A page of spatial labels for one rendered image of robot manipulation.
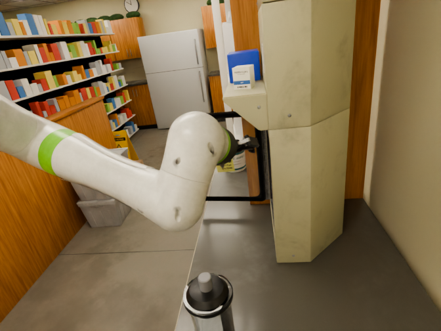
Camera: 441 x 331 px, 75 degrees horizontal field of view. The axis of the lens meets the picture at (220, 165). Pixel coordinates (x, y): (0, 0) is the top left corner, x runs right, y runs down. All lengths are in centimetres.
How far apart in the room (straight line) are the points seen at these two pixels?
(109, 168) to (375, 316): 76
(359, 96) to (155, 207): 90
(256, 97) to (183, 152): 32
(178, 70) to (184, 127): 532
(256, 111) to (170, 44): 510
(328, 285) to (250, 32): 87
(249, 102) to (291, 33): 19
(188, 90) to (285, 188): 509
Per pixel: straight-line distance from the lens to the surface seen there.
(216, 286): 66
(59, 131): 78
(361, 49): 119
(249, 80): 84
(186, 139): 51
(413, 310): 98
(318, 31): 78
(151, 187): 55
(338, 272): 103
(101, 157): 66
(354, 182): 135
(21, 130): 77
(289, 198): 88
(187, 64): 577
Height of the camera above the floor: 166
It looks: 24 degrees down
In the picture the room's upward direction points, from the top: 8 degrees counter-clockwise
